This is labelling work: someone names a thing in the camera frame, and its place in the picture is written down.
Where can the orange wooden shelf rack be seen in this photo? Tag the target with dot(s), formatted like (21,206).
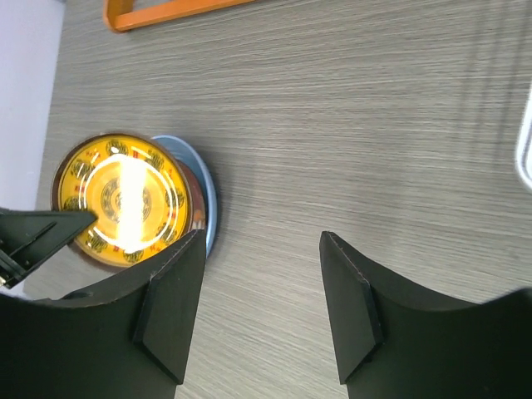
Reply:
(120,16)

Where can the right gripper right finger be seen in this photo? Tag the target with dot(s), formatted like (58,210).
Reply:
(394,338)

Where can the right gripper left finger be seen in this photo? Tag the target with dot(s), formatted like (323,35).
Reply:
(127,336)

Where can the red floral plate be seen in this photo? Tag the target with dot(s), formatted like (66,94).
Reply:
(197,212)

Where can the brown yellow plate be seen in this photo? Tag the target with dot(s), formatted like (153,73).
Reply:
(135,189)

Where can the blue plate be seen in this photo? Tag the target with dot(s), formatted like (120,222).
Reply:
(185,152)

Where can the white wire dish rack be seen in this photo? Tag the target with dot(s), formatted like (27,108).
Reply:
(523,146)

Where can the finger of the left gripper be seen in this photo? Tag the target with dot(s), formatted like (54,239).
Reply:
(30,238)

